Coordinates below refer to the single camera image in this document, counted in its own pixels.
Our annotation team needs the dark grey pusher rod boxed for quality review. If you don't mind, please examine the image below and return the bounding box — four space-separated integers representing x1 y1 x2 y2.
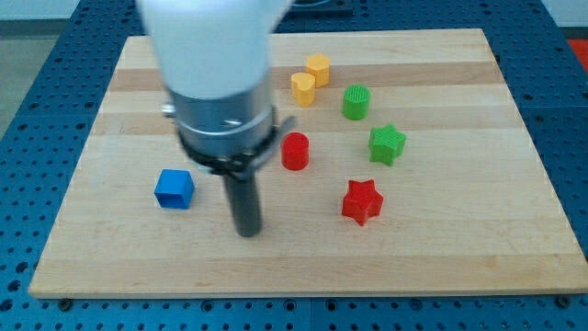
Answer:
223 177 263 237

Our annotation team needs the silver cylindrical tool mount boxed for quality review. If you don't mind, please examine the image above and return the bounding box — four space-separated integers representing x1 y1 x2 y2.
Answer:
169 73 297 180

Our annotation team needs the red cylinder block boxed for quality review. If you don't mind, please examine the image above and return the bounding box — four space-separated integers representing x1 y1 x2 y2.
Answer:
281 132 310 171

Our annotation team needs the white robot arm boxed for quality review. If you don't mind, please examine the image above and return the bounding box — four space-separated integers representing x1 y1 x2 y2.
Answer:
137 0 296 237

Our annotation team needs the red star block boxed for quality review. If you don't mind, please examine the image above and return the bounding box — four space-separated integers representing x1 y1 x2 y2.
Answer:
341 179 384 226

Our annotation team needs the green star block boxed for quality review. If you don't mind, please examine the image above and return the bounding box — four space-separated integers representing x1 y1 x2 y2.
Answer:
368 124 407 166

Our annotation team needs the blue cube block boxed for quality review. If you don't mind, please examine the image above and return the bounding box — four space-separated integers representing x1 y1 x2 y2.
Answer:
153 168 195 210

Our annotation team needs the yellow heart block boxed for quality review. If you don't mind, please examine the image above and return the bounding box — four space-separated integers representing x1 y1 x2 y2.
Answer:
290 73 316 107

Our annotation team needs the yellow hexagon block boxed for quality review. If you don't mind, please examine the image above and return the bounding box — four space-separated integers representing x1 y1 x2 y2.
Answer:
305 53 331 87

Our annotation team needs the green cylinder block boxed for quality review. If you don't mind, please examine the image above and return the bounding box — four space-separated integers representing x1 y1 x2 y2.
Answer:
342 85 371 120

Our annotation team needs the wooden board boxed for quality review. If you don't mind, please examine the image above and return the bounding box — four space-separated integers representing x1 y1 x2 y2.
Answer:
28 29 587 299

